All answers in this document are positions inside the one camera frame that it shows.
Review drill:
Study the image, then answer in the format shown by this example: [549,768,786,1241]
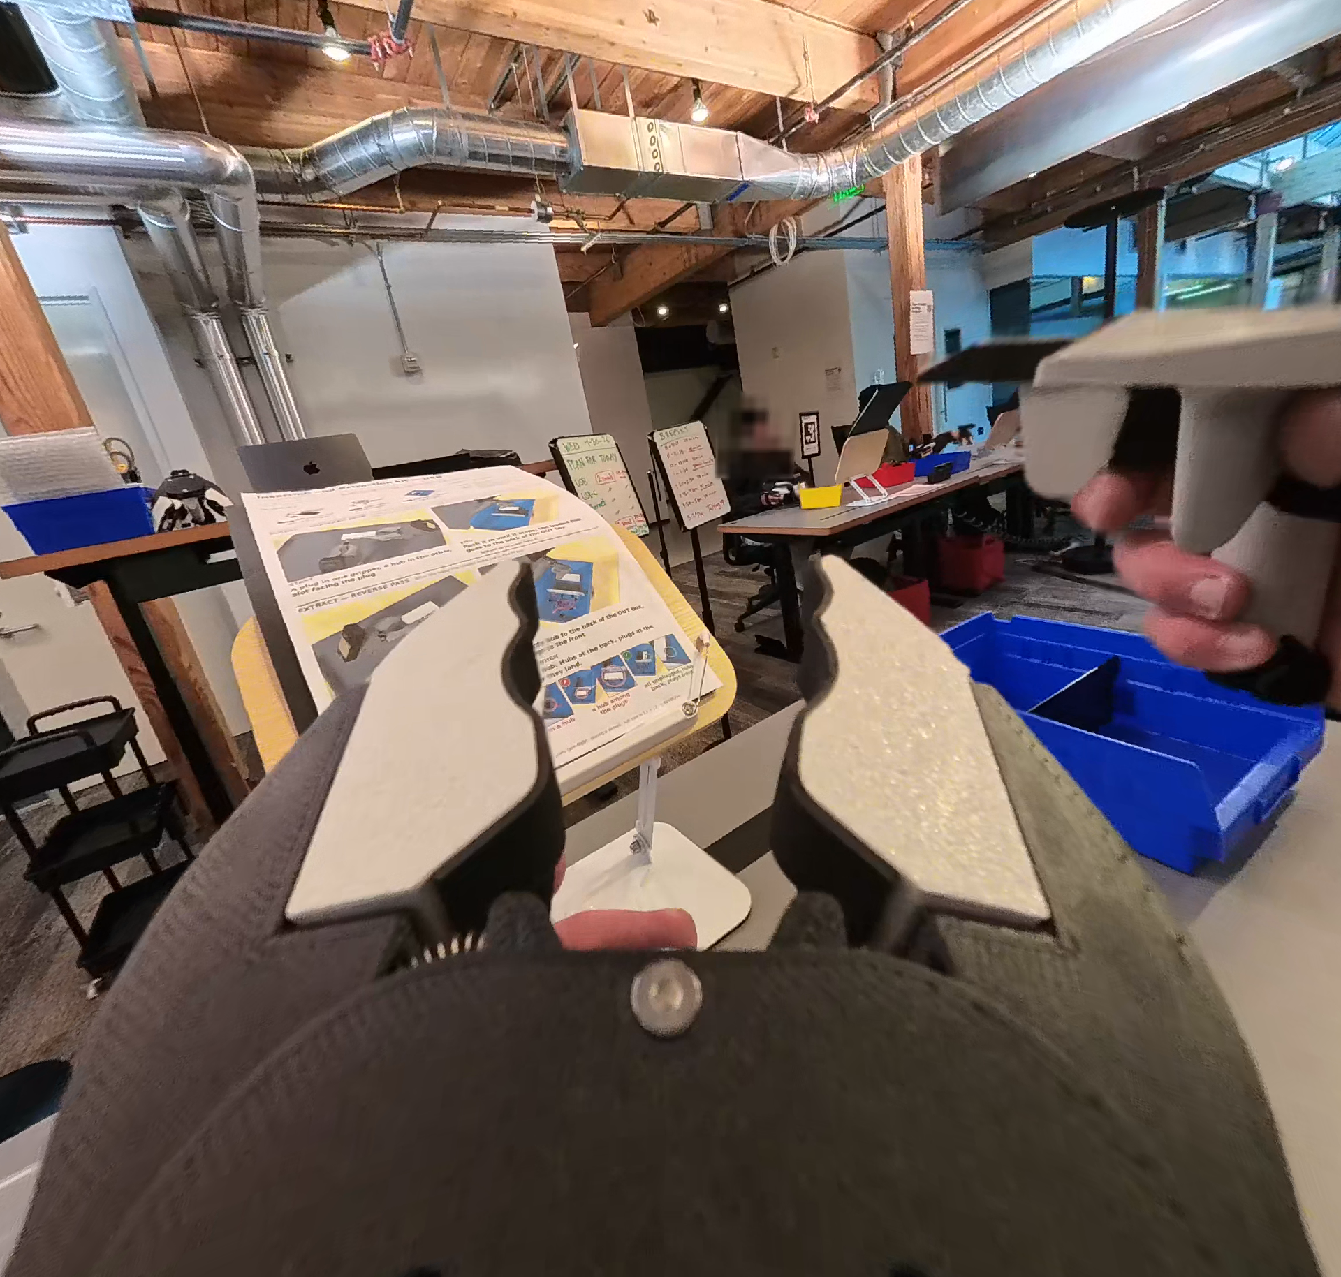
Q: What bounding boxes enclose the wooden side table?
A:
[0,523,252,838]

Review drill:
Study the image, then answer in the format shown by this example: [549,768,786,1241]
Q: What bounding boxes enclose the instruction sheet on stand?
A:
[228,523,740,808]

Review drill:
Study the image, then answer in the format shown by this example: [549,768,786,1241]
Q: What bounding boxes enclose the black cart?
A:
[0,694,199,996]

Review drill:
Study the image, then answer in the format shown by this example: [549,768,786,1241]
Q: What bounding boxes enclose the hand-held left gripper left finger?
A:
[283,559,569,945]

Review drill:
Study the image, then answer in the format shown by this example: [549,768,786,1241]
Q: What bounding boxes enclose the grey laptop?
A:
[235,432,375,495]

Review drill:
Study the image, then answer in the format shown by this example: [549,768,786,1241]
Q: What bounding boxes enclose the wooden desk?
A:
[720,456,1029,663]

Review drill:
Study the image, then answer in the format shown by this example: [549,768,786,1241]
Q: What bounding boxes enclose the white stack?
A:
[0,432,125,508]

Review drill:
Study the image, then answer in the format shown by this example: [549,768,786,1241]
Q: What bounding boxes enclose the silver air duct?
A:
[239,0,1341,207]

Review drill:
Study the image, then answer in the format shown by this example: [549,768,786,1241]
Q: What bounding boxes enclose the whiteboard with green writing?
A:
[549,432,650,537]

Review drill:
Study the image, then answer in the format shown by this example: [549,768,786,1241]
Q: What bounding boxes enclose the whiteboard with red writing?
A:
[646,419,733,532]

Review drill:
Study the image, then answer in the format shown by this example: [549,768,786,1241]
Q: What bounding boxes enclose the person's right hand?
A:
[1070,464,1276,679]

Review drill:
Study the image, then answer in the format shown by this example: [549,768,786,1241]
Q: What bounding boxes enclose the person's left hand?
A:
[549,856,700,954]

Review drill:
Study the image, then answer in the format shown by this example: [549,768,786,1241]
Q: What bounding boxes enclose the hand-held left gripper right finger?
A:
[771,552,1053,950]

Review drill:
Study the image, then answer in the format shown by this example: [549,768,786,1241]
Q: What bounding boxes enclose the printed instruction sheet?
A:
[241,464,725,766]

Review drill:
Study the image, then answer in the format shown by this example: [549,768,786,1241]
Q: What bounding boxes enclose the silver ceiling ducts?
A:
[0,0,307,445]

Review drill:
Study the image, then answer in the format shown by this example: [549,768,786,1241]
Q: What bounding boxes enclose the cardboard stand with black panel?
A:
[834,381,915,486]

